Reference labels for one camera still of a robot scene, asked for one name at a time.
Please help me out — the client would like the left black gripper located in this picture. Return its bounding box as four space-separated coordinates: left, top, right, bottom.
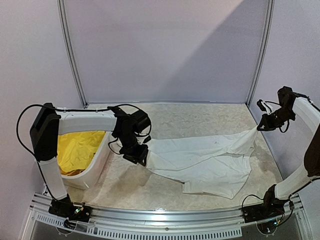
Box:
117 131 149 167

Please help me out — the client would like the white t-shirt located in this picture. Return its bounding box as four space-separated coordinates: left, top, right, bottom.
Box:
146 127 258 200

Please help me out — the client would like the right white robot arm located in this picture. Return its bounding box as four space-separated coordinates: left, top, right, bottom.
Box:
256 86 320 218

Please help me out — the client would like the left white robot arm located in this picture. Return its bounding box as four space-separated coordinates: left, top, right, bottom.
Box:
29 103 151 217

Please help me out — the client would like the white plastic laundry basket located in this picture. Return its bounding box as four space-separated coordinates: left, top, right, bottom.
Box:
44 129 112 190

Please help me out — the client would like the yellow garment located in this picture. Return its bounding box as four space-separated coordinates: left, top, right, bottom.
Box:
57 131 106 176

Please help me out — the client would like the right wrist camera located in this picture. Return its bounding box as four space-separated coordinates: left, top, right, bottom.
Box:
256 99 273 115

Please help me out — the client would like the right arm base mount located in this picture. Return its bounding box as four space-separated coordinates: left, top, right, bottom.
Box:
241 200 289 223

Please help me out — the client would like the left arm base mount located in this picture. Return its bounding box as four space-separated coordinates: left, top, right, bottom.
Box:
48 196 93 223

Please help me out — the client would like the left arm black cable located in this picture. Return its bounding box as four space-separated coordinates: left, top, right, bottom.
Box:
16 104 51 157

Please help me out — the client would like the front aluminium rail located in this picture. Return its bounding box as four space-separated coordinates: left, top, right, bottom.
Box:
22 193 313 240

